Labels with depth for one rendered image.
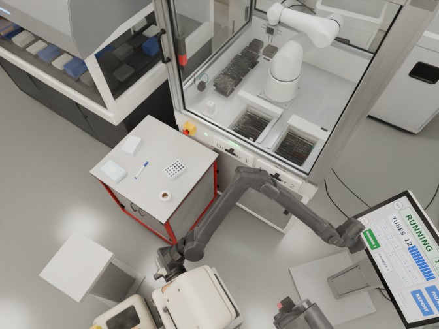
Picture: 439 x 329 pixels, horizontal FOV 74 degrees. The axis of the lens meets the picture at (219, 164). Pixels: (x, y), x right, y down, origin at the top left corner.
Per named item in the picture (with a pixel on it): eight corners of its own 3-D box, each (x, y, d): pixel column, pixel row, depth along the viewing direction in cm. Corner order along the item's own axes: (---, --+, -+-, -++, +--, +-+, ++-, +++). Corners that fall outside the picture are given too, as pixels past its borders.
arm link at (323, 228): (251, 175, 108) (256, 191, 98) (262, 166, 106) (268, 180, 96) (323, 232, 123) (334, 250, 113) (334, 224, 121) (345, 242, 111)
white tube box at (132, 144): (134, 157, 192) (132, 153, 188) (122, 153, 194) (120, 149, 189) (143, 142, 198) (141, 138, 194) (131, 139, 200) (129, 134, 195)
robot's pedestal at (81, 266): (121, 314, 212) (78, 305, 147) (90, 294, 219) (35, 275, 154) (146, 276, 226) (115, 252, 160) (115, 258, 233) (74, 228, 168)
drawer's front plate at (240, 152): (251, 167, 182) (253, 158, 172) (213, 145, 190) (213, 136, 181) (253, 165, 183) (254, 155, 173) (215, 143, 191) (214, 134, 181)
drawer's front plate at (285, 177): (296, 192, 173) (301, 184, 163) (255, 169, 181) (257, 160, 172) (298, 190, 174) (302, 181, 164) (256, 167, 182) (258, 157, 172)
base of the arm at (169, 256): (155, 250, 117) (168, 277, 112) (168, 238, 114) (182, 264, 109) (169, 247, 124) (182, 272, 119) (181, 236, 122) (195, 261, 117)
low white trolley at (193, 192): (179, 254, 234) (163, 223, 169) (122, 214, 252) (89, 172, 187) (219, 200, 259) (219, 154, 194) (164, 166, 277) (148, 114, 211)
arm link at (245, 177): (240, 155, 103) (244, 168, 94) (271, 172, 107) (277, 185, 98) (181, 239, 120) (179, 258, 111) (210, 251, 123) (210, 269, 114)
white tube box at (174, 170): (171, 181, 183) (170, 178, 180) (163, 172, 186) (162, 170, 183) (186, 170, 187) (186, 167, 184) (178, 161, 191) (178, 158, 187)
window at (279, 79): (308, 175, 159) (404, 3, 77) (184, 109, 183) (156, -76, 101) (308, 174, 159) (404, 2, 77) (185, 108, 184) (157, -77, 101)
